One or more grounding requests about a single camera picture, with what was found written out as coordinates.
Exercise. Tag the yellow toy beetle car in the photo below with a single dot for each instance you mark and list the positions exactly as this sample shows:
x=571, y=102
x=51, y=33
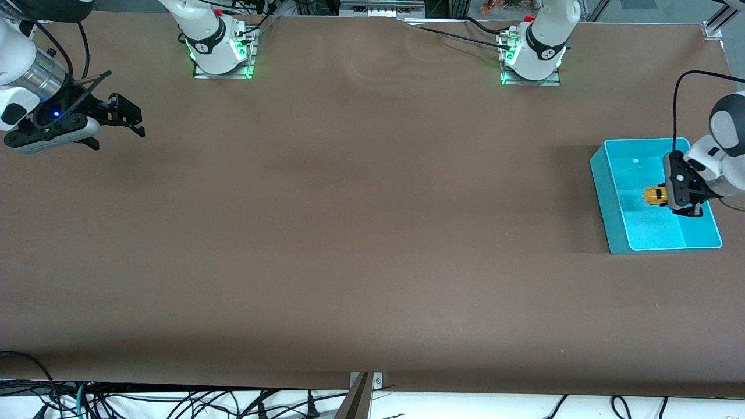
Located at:
x=651, y=196

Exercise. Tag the small metal table bracket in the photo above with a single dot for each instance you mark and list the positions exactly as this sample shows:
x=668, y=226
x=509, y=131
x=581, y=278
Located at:
x=378, y=381

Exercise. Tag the colourful background items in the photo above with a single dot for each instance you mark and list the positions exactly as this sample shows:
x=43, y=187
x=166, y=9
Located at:
x=506, y=4

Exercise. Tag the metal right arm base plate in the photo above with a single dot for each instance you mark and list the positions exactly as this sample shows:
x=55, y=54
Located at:
x=224, y=76

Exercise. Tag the grey metal frame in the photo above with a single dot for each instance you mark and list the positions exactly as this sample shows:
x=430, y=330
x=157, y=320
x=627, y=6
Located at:
x=381, y=7

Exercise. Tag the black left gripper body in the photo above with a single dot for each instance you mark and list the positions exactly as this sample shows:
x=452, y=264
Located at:
x=678, y=181

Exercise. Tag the teal plastic storage bin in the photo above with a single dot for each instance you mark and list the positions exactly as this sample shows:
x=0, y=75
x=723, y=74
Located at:
x=640, y=233

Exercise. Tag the black power plug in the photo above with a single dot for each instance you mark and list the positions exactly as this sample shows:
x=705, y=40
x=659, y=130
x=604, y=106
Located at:
x=263, y=410
x=311, y=407

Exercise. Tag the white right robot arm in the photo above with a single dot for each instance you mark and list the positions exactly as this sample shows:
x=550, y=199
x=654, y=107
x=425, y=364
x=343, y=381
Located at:
x=209, y=41

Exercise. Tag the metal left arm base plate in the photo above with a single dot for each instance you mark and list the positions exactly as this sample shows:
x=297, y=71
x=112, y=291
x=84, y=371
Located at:
x=532, y=83

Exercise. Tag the dark metal beam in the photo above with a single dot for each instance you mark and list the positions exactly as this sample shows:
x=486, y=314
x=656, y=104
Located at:
x=355, y=404

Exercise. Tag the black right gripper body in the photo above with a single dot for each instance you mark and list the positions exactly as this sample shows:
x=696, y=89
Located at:
x=92, y=106

